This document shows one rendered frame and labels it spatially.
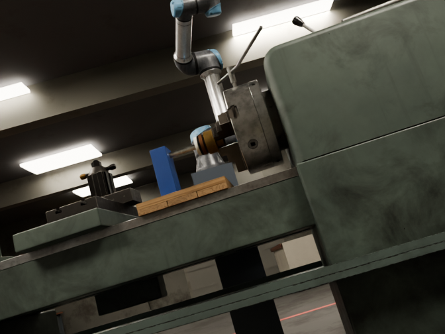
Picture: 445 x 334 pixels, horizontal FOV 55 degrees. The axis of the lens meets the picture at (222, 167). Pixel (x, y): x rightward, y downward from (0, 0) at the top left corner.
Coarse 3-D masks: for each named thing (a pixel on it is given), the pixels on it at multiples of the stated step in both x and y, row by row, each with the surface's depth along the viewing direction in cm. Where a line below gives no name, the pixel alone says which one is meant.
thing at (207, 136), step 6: (204, 132) 156; (210, 132) 154; (198, 138) 155; (204, 138) 153; (210, 138) 153; (198, 144) 154; (204, 144) 154; (210, 144) 153; (216, 144) 153; (222, 144) 155; (204, 150) 154; (210, 150) 154; (216, 150) 155
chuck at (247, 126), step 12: (228, 96) 146; (240, 96) 144; (228, 108) 143; (240, 108) 141; (252, 108) 140; (240, 120) 140; (252, 120) 140; (240, 132) 140; (252, 132) 140; (240, 144) 141; (264, 144) 141; (252, 156) 144; (264, 156) 144; (252, 168) 148; (264, 168) 151
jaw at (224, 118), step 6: (234, 108) 142; (222, 114) 144; (228, 114) 144; (234, 114) 142; (222, 120) 144; (228, 120) 143; (216, 126) 148; (222, 126) 145; (228, 126) 146; (216, 132) 151; (222, 132) 148; (228, 132) 150; (216, 138) 151; (222, 138) 153
